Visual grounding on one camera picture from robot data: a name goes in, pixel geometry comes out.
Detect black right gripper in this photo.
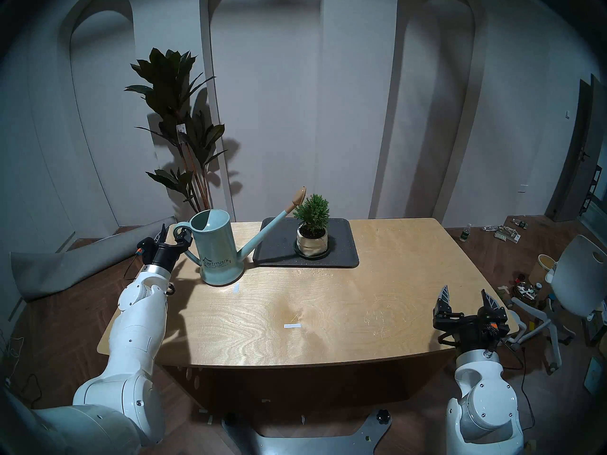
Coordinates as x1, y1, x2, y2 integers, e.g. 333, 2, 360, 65
432, 285, 509, 350

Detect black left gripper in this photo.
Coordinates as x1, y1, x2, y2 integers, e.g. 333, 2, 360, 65
150, 224, 193, 270

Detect light blue watering can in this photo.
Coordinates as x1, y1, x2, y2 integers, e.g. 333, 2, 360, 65
173, 186, 307, 287

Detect small potted conifer plant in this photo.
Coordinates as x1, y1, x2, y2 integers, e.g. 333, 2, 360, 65
293, 194, 331, 256

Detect tall dark-leaved floor plant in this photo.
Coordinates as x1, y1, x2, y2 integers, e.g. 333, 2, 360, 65
124, 48, 228, 223

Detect black plant saucer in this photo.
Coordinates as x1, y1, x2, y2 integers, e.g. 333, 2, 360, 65
294, 241, 331, 260

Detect grey rolled floor mat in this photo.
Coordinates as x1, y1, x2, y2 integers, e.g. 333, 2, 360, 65
9, 216, 177, 302

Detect white plastic swivel chair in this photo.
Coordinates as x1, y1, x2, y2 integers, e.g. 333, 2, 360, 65
510, 235, 607, 375

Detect black plastic tray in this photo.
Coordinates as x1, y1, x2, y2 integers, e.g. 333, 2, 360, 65
252, 217, 360, 269

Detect light cardboard box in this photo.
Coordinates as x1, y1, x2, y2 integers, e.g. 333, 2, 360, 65
584, 357, 607, 395

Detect black metal shelf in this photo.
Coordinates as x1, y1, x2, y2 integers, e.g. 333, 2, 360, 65
579, 165, 603, 218

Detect dark brown open door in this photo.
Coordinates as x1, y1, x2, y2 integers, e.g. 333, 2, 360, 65
545, 75, 605, 222

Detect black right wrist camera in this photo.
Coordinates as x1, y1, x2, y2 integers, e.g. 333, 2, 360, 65
477, 306, 499, 339

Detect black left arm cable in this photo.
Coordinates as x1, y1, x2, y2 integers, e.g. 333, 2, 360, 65
124, 254, 144, 282

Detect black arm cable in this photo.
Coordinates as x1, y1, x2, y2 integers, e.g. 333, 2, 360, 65
498, 338, 536, 426
124, 254, 144, 282

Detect tangled cables and adapters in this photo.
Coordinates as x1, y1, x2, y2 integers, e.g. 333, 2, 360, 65
484, 224, 522, 244

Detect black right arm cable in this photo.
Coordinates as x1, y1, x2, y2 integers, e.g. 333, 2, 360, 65
498, 338, 536, 426

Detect grey metal robot base plate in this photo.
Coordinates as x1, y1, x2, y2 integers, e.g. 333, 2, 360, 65
222, 409, 393, 455

